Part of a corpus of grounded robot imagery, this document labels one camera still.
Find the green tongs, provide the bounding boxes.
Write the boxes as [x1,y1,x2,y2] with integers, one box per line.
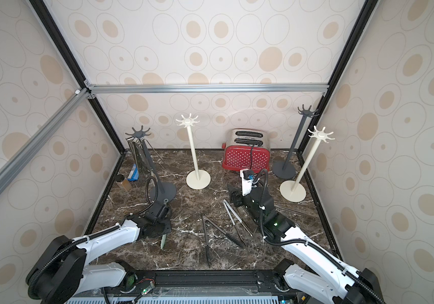
[160,234,168,250]

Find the dark grey utensil rack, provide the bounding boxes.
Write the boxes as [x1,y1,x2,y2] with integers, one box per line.
[126,126,176,203]

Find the white utensil rack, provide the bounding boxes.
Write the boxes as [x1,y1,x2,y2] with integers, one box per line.
[280,126,334,203]
[176,113,211,190]

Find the thin steel tongs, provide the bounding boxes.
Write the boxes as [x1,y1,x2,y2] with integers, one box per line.
[135,139,151,179]

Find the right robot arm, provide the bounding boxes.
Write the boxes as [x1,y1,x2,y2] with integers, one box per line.
[228,169,385,303]

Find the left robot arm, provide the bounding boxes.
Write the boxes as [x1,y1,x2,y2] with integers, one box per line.
[26,177,171,303]

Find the small steel tongs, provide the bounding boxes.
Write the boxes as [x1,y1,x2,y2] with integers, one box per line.
[223,200,253,237]

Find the black tipped tongs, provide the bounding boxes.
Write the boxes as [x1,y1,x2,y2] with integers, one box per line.
[201,214,247,267]

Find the dark grey rack back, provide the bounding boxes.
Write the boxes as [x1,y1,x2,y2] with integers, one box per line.
[272,105,318,180]

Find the brown spice jar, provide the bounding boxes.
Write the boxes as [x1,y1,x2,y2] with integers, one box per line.
[114,174,132,192]

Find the blue small package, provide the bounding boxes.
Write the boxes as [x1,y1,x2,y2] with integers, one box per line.
[127,164,139,182]

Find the red white toaster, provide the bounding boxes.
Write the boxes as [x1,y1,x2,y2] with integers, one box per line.
[222,129,271,173]

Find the horizontal aluminium bar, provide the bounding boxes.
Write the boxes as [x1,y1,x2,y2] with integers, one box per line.
[88,83,329,94]

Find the diagonal aluminium bar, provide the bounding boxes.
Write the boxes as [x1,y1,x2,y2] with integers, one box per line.
[0,88,89,195]

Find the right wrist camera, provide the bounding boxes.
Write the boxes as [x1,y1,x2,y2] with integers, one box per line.
[240,169,259,196]

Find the toaster black cord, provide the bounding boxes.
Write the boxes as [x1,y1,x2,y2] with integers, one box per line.
[245,144,258,170]

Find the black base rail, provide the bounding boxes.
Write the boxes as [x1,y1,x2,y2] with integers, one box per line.
[41,268,370,304]

